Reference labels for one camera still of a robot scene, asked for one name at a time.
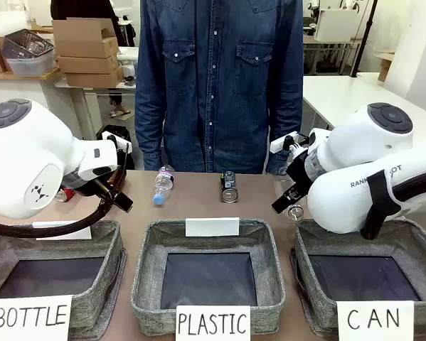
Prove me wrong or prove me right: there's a large white table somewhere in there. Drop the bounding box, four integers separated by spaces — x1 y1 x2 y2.
302 72 426 131

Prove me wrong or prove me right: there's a metal wire mesh basket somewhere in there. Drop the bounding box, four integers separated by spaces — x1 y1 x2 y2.
1 28 55 60

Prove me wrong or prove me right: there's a person's right forearm denim sleeve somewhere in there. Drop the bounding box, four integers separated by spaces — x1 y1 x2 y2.
134 95 168 172

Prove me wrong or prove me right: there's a black drink can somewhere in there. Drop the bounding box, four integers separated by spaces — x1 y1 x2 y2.
219 170 240 204

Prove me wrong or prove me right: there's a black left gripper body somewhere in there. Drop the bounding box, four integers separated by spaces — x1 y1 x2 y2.
75 175 115 200

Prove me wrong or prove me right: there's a flat cardboard box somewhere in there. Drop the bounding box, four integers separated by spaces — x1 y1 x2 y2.
57 53 119 75
63 67 124 89

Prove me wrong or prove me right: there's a person in denim shirt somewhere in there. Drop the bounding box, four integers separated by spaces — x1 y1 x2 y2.
134 0 305 175

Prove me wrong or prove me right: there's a black stand pole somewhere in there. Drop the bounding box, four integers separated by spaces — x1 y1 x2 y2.
350 0 379 77

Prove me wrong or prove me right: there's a small blue-capped plastic bottle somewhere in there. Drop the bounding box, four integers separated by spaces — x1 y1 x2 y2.
151 165 176 207

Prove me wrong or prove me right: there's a grey fabric basket labelled bottle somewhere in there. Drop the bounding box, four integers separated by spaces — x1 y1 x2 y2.
0 220 128 341

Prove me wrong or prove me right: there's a grey fabric basket labelled plastic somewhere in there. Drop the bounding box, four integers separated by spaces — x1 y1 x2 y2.
129 217 287 337

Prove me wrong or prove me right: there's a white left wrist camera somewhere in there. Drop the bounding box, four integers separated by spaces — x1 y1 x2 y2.
101 130 132 153

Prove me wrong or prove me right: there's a white paper label BOTTLE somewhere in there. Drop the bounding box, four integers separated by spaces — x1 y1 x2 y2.
0 294 73 341

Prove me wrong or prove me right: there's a white box appliance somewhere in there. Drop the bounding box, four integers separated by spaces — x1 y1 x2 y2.
313 6 360 43

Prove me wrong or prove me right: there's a person's left forearm denim sleeve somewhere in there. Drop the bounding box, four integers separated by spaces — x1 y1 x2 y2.
265 95 305 175

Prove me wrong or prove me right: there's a grey fabric basket labelled can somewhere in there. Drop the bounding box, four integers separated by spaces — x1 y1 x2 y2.
289 218 426 337

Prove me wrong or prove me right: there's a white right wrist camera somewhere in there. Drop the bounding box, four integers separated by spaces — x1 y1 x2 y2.
269 131 309 155

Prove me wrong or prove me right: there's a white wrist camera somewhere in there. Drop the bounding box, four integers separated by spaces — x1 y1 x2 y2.
269 131 309 155
101 130 132 153

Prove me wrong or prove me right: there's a white paper label CAN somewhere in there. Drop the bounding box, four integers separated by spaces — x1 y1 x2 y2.
336 300 415 341

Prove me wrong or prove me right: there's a large open cardboard box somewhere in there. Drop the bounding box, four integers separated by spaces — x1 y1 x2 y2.
52 17 119 59

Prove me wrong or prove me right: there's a white paper label PLASTIC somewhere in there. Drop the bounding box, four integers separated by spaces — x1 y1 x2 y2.
175 304 252 341

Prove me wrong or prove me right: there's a blank white card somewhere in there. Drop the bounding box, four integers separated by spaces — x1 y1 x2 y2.
31 220 93 242
185 217 241 238

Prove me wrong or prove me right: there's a white cabinet with wooden top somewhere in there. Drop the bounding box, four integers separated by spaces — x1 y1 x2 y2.
0 66 68 118

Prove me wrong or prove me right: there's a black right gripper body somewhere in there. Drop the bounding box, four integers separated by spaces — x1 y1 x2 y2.
286 152 315 193

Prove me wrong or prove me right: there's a clear plastic storage tub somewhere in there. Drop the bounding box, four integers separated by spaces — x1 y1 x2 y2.
6 51 56 77

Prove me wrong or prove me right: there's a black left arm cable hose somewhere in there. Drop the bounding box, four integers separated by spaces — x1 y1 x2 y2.
0 144 134 239

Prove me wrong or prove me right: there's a red drink can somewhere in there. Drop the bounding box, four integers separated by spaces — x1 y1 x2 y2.
54 188 77 203

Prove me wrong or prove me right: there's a brown glass bottle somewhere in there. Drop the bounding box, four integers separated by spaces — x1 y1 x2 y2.
105 166 127 188

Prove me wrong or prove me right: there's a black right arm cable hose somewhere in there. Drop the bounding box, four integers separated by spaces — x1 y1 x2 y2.
360 169 426 241

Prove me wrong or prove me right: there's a background work desk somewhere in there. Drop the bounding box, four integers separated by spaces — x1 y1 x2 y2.
302 34 361 76

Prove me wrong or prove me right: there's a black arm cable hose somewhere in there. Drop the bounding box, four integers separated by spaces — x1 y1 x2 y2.
0 144 134 239
360 169 426 241

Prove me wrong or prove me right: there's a black bag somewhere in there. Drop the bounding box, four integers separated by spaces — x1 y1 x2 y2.
95 124 136 171

